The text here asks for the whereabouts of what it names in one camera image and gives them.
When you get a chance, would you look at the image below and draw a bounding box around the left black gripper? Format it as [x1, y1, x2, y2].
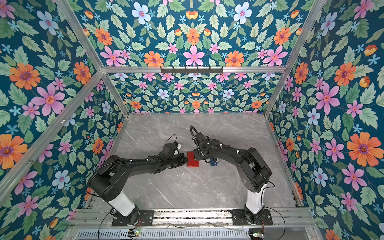
[166, 152, 190, 168]

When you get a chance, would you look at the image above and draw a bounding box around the red leather card holder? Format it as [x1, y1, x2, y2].
[187, 151, 200, 168]

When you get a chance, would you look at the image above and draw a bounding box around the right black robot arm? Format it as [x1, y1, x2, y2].
[190, 126, 272, 225]

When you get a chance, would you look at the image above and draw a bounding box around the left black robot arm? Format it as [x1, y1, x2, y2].
[88, 142, 188, 226]

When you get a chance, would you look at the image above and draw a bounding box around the blue card tray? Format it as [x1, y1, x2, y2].
[210, 157, 218, 167]

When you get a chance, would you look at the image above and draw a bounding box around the black hook rack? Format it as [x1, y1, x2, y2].
[160, 67, 224, 74]

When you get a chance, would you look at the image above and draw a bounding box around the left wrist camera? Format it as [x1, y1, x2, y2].
[171, 142, 181, 150]

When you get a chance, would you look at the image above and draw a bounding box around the aluminium mounting rail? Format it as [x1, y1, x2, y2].
[70, 208, 318, 228]

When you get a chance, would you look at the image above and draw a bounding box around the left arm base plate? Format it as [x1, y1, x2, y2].
[112, 210, 155, 227]

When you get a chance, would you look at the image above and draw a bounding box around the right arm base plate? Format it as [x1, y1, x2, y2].
[229, 209, 273, 226]

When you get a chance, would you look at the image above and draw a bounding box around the white vented cable duct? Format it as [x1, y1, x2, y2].
[75, 228, 251, 240]

